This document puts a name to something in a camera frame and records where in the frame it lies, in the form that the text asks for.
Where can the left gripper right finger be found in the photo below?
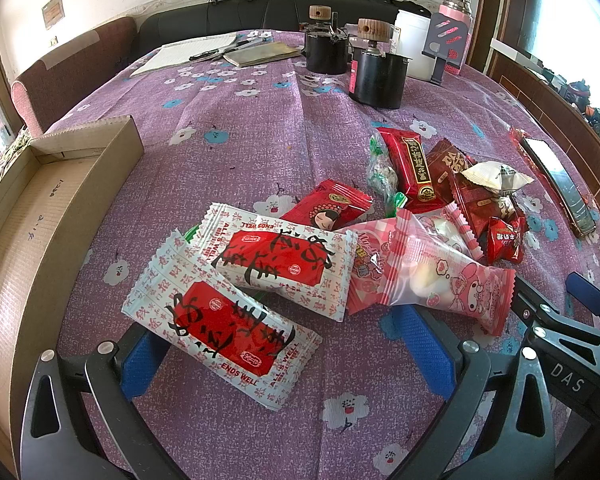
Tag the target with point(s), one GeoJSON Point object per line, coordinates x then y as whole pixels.
{"type": "Point", "coordinates": [495, 422]}

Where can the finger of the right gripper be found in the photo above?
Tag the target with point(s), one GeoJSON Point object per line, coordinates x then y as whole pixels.
{"type": "Point", "coordinates": [548, 326]}
{"type": "Point", "coordinates": [584, 291]}

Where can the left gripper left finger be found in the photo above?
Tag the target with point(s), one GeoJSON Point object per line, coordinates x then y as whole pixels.
{"type": "Point", "coordinates": [58, 440]}

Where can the dark red snack bag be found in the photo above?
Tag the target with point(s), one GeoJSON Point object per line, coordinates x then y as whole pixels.
{"type": "Point", "coordinates": [446, 162]}

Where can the pink cartoon snack bag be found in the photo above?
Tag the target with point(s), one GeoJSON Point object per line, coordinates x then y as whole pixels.
{"type": "Point", "coordinates": [397, 262]}

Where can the green clear candy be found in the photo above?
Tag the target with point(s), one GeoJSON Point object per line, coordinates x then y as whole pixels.
{"type": "Point", "coordinates": [382, 177]}

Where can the red gold snack bar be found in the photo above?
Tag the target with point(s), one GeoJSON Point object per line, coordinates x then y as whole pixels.
{"type": "Point", "coordinates": [414, 178]}

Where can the white red snack packet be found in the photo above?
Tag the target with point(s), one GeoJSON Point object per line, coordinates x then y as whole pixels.
{"type": "Point", "coordinates": [303, 264]}
{"type": "Point", "coordinates": [181, 298]}

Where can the red cartoon face candy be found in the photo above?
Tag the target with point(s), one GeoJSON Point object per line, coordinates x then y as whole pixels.
{"type": "Point", "coordinates": [330, 206]}

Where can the small red candy packet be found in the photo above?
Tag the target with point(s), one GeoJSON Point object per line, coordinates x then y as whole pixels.
{"type": "Point", "coordinates": [504, 239]}

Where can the white wrapped snack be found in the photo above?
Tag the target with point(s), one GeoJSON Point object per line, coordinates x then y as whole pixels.
{"type": "Point", "coordinates": [496, 177]}

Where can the cardboard box tray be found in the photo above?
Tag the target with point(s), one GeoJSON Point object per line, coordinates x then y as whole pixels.
{"type": "Point", "coordinates": [52, 201]}

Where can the black pot wooden knob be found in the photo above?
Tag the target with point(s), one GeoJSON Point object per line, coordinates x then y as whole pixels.
{"type": "Point", "coordinates": [326, 44]}
{"type": "Point", "coordinates": [377, 78]}

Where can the white plastic container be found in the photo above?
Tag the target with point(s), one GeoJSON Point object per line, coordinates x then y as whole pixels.
{"type": "Point", "coordinates": [409, 35]}

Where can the pink thermos bottle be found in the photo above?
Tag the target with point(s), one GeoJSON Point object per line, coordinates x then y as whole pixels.
{"type": "Point", "coordinates": [458, 10]}

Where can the rear black pot wooden knob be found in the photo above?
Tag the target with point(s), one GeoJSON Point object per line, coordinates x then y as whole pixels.
{"type": "Point", "coordinates": [326, 44]}

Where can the maroon armchair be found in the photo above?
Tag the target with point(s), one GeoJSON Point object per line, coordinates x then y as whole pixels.
{"type": "Point", "coordinates": [52, 85]}

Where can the purple floral tablecloth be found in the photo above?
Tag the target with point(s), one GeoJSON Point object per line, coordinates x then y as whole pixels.
{"type": "Point", "coordinates": [259, 139]}

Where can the grey notebook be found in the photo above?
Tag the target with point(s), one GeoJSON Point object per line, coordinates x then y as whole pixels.
{"type": "Point", "coordinates": [261, 53]}

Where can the white paper sheet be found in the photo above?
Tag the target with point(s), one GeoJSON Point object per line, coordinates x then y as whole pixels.
{"type": "Point", "coordinates": [180, 52]}

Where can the black sofa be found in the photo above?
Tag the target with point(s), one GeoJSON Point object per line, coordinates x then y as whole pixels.
{"type": "Point", "coordinates": [235, 15]}

